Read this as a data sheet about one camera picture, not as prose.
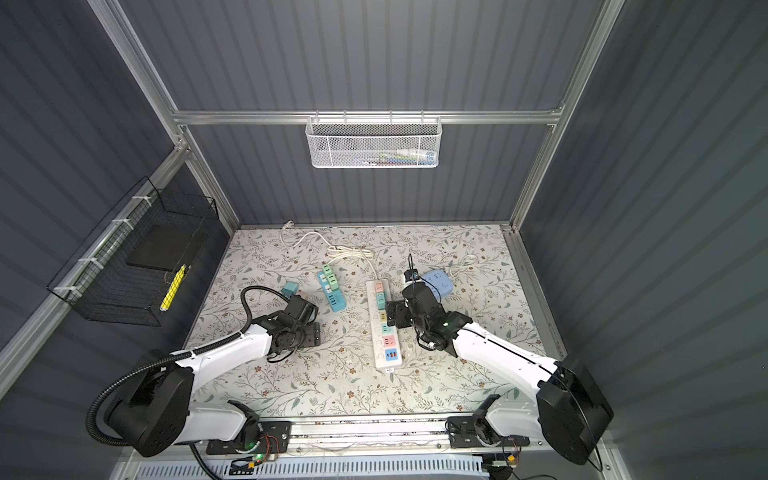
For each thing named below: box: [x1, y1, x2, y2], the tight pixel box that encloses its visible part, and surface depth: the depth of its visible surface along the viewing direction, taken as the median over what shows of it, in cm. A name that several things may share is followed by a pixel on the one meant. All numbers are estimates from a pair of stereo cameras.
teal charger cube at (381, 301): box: [376, 292, 386, 311], surface depth 93 cm
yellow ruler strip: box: [159, 264, 186, 311], surface depth 71 cm
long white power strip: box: [366, 279, 403, 369], surface depth 90 cm
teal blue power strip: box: [318, 271, 347, 313], surface depth 98 cm
